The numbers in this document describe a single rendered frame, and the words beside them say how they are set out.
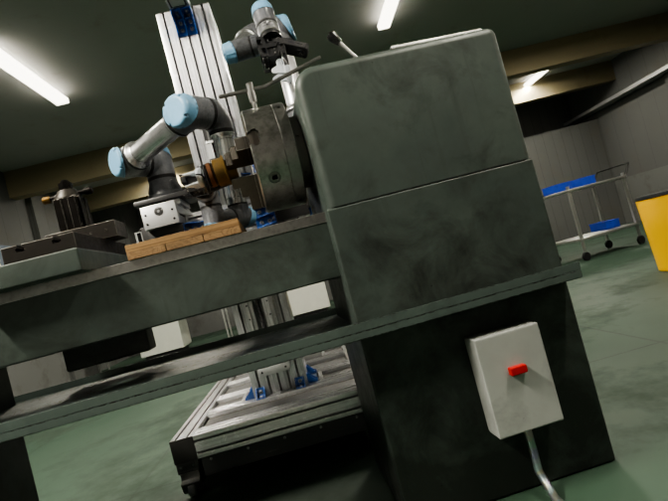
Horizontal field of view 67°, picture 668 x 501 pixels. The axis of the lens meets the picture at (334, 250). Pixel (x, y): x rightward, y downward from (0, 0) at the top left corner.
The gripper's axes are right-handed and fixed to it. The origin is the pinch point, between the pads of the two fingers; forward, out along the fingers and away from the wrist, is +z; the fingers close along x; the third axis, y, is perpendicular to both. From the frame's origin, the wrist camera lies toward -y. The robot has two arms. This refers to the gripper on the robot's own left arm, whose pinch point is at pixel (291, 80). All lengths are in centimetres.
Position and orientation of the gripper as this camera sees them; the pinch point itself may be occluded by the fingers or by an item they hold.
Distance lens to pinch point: 169.4
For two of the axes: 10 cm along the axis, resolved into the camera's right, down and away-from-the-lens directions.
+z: 2.8, 8.7, -4.1
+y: -9.6, 2.5, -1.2
